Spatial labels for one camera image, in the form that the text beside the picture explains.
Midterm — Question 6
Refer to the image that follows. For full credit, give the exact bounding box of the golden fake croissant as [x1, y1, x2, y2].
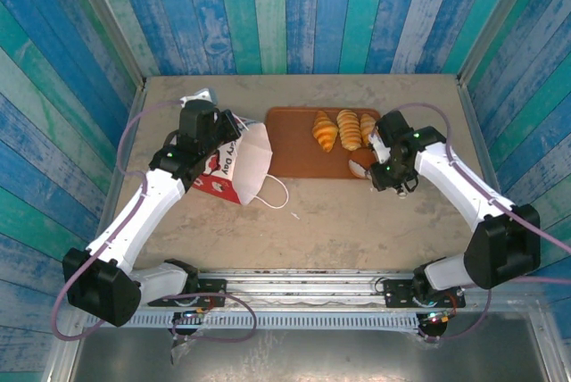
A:
[359, 112, 379, 147]
[335, 108, 363, 152]
[310, 109, 340, 154]

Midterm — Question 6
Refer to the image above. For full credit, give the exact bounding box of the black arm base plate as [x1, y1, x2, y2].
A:
[146, 278, 228, 308]
[383, 278, 467, 311]

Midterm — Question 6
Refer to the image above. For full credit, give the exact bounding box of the white slotted cable duct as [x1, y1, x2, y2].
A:
[87, 311, 421, 333]

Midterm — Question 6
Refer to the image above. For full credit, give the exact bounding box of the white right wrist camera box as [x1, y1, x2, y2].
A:
[368, 129, 393, 165]

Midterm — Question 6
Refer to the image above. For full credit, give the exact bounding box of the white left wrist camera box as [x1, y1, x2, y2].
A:
[180, 88, 219, 109]

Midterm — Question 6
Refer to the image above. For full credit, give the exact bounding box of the aluminium table side rail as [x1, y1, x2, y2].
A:
[458, 81, 528, 275]
[84, 85, 148, 274]

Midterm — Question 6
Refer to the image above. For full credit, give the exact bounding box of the grey sheet metal panel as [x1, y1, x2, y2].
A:
[44, 312, 571, 382]

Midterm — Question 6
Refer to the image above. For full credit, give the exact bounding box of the black controller board with LEDs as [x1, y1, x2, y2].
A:
[171, 308, 213, 338]
[418, 308, 457, 339]

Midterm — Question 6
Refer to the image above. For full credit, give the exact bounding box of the red and white paper bag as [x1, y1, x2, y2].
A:
[191, 116, 290, 210]

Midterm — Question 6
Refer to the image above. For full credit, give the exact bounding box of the brown rectangular tray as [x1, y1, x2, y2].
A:
[263, 106, 387, 180]

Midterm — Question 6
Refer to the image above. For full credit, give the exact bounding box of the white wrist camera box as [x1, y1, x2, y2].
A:
[180, 88, 219, 109]
[368, 129, 393, 165]

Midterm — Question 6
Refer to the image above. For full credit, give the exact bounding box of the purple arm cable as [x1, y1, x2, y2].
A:
[50, 100, 259, 343]
[392, 102, 571, 344]

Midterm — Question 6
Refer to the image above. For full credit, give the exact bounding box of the aluminium mounting rail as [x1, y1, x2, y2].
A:
[66, 268, 548, 314]

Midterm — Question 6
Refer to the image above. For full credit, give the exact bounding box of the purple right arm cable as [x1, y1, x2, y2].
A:
[392, 102, 571, 344]

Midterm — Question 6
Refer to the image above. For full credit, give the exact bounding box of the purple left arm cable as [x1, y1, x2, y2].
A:
[50, 100, 259, 343]

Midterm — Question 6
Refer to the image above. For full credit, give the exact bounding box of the aluminium corner post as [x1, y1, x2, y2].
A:
[62, 0, 147, 88]
[458, 0, 549, 87]

